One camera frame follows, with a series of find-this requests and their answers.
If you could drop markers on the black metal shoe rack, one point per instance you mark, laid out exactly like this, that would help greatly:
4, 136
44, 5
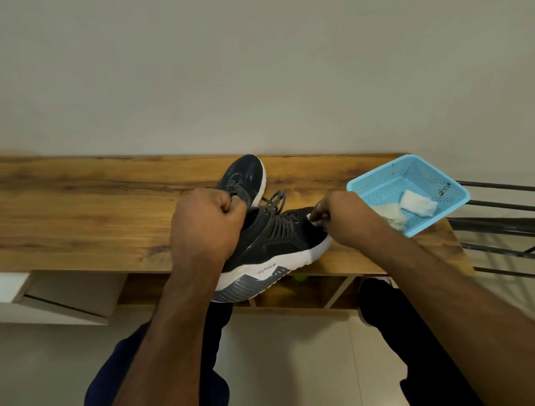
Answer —
493, 228

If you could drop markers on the used wipe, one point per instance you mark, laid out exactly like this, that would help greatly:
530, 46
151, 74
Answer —
395, 215

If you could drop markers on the person's right forearm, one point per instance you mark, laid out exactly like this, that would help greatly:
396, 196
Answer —
455, 322

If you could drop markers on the green ball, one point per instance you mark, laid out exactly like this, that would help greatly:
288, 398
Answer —
300, 277

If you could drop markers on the person's left hand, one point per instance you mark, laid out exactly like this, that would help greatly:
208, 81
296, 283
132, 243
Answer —
205, 230

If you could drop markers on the wooden table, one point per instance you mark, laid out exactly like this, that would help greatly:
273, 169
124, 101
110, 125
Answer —
83, 209

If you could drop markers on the person's left forearm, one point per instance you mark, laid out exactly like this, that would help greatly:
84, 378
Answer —
171, 343

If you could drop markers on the white drawer unit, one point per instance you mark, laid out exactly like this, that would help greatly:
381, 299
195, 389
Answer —
75, 293

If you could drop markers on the blue plastic basket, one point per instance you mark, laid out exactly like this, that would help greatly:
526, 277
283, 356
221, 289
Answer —
409, 171

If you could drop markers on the person's right hand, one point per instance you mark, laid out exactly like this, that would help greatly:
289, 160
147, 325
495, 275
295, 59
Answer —
355, 221

